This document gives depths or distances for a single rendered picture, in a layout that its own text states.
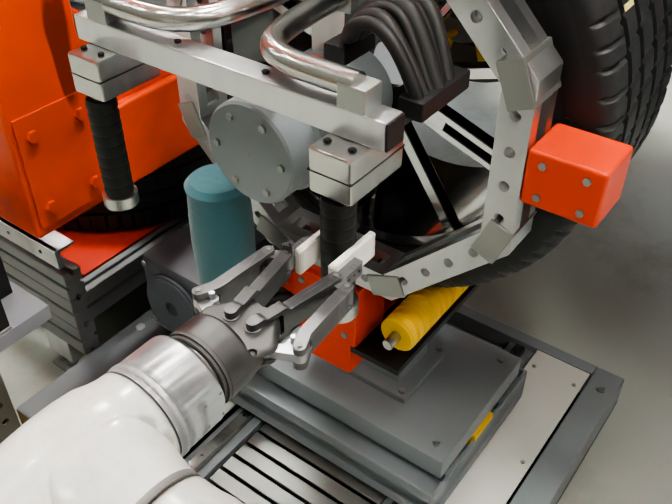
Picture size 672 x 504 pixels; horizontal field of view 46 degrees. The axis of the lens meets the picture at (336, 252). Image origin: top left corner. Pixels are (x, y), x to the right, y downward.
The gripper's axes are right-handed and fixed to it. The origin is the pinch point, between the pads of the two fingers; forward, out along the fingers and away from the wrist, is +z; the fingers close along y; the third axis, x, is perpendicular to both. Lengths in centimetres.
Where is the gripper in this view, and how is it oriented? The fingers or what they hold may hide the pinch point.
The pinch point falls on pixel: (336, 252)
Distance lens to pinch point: 78.7
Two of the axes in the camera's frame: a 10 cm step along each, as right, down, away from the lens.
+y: 8.0, 3.7, -4.6
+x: 0.0, -7.8, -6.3
